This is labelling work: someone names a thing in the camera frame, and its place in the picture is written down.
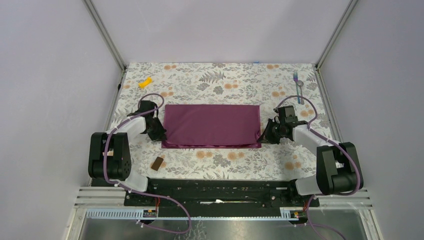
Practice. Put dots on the brown rectangular block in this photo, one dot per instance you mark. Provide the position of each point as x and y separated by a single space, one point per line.
157 163

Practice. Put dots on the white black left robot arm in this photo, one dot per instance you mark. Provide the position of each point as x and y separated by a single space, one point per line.
110 151

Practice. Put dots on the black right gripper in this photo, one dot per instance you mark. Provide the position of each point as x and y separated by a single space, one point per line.
266 136

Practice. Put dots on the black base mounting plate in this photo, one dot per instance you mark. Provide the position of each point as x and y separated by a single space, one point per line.
221 195

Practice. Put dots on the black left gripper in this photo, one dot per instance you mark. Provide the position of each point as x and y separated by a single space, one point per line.
160 135

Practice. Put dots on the purple cloth napkin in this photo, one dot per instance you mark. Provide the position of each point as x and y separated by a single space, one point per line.
211 126

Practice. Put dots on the yellow plastic block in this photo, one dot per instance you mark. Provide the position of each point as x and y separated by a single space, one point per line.
145 83

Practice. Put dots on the iridescent fork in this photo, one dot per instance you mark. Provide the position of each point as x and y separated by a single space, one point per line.
298 90

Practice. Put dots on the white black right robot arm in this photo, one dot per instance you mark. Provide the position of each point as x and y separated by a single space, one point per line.
337 166

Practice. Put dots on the slotted grey cable duct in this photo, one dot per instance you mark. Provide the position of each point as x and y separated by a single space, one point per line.
270 214

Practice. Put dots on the silver spoon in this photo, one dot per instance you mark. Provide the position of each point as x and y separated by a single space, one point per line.
300 85

